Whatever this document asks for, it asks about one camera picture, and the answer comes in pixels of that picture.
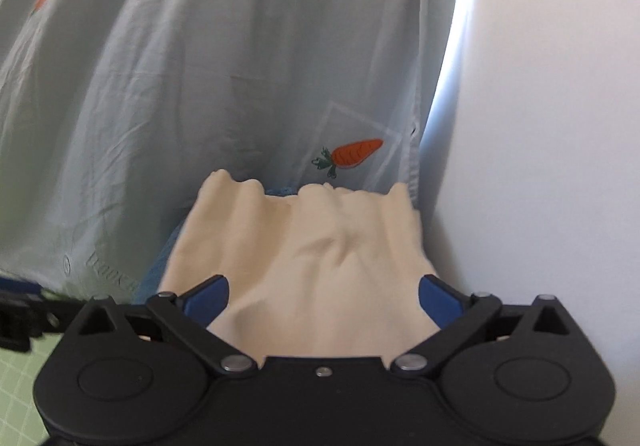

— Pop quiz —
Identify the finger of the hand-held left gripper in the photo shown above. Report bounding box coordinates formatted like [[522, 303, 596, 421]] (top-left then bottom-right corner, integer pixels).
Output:
[[0, 277, 96, 313]]

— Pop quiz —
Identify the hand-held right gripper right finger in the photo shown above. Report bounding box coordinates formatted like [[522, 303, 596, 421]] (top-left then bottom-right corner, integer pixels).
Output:
[[390, 275, 572, 373]]

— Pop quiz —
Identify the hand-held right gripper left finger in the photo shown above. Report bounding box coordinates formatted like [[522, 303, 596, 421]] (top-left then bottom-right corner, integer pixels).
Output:
[[72, 275, 261, 374]]

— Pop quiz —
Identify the beige long-sleeve sweater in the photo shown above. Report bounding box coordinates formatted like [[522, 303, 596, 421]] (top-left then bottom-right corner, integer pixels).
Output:
[[137, 169, 443, 359]]

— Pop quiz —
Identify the green checked mat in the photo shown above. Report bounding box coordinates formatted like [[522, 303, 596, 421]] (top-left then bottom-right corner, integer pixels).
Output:
[[0, 288, 66, 446]]

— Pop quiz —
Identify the grey carrot-print bed sheet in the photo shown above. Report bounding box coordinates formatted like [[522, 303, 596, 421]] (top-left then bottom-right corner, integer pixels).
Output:
[[0, 0, 463, 307]]

